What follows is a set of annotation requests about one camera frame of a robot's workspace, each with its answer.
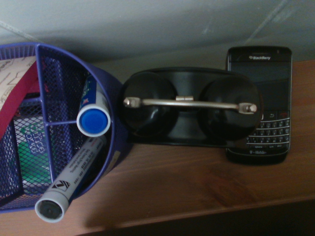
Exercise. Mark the green item inside organizer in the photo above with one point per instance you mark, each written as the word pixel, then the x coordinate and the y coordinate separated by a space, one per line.
pixel 32 152

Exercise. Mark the grey marker black end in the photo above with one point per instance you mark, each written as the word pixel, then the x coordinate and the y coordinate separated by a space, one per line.
pixel 61 184

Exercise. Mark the white marker blue cap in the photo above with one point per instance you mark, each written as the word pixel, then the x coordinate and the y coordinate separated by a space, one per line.
pixel 93 120

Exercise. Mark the wooden desk black metal frame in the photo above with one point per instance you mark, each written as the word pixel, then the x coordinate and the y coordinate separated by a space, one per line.
pixel 172 177

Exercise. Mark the pink eraser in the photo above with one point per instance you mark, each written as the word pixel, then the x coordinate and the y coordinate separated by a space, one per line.
pixel 17 98

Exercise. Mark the purple mesh desk organizer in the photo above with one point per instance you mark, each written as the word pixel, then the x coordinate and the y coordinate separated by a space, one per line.
pixel 61 73

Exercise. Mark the black BlackBerry phone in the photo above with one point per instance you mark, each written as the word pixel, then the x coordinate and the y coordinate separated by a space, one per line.
pixel 261 68

